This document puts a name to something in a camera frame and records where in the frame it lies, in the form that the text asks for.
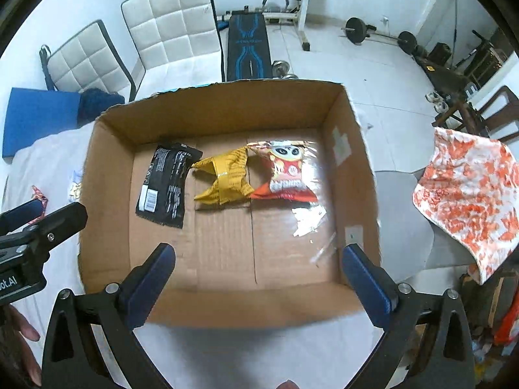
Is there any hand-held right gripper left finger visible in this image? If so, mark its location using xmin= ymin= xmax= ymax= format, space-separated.
xmin=41 ymin=243 xmax=177 ymax=389

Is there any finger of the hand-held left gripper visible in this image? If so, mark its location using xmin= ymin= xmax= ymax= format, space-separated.
xmin=0 ymin=200 xmax=44 ymax=236
xmin=24 ymin=203 xmax=88 ymax=261

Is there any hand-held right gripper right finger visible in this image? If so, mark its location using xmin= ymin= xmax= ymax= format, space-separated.
xmin=343 ymin=243 xmax=477 ymax=389

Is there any cardboard box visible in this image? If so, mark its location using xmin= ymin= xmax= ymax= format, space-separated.
xmin=77 ymin=81 xmax=384 ymax=329

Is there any person's left hand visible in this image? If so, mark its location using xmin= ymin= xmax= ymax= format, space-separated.
xmin=0 ymin=304 xmax=43 ymax=387

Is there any small red wrapper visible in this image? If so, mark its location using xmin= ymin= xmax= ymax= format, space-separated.
xmin=31 ymin=185 xmax=50 ymax=225

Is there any small colourful packet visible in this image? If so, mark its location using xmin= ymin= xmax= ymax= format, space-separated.
xmin=68 ymin=170 xmax=84 ymax=204

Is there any grey seat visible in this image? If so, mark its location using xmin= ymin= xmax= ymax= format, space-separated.
xmin=373 ymin=170 xmax=483 ymax=282

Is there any clear plastic wrapper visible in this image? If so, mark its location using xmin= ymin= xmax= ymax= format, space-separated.
xmin=292 ymin=205 xmax=337 ymax=264

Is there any blue cushion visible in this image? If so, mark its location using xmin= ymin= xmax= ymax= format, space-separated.
xmin=2 ymin=87 xmax=88 ymax=163

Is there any black snack packet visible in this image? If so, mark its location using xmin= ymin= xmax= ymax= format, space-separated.
xmin=135 ymin=143 xmax=203 ymax=228

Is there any dark blue knit cloth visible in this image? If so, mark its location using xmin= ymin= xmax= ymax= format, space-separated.
xmin=77 ymin=88 xmax=126 ymax=126

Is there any yellow snack packet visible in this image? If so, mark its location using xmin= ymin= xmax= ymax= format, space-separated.
xmin=190 ymin=146 xmax=254 ymax=205

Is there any red snack packet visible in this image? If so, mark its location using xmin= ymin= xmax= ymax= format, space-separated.
xmin=247 ymin=140 xmax=321 ymax=203

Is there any orange and white printed cloth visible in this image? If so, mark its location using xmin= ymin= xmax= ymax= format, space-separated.
xmin=413 ymin=127 xmax=519 ymax=285

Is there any small white quilted chair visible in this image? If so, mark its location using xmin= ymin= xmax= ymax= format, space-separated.
xmin=39 ymin=19 xmax=137 ymax=102

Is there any wooden chair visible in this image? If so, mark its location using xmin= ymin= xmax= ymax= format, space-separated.
xmin=432 ymin=85 xmax=519 ymax=142

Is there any black exercise bench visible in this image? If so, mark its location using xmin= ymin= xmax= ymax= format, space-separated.
xmin=414 ymin=44 xmax=479 ymax=102

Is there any large white quilted chair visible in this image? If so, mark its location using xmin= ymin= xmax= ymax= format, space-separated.
xmin=121 ymin=0 xmax=225 ymax=102

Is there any chrome dumbbell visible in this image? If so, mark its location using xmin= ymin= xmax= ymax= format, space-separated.
xmin=272 ymin=60 xmax=298 ymax=79

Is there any short barbell with black plates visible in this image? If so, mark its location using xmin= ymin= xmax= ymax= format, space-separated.
xmin=341 ymin=17 xmax=418 ymax=55

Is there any black and blue weight bench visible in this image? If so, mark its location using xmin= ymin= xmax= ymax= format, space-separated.
xmin=217 ymin=10 xmax=272 ymax=82

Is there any white barbell rack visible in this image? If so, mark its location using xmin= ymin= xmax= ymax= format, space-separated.
xmin=219 ymin=0 xmax=313 ymax=52

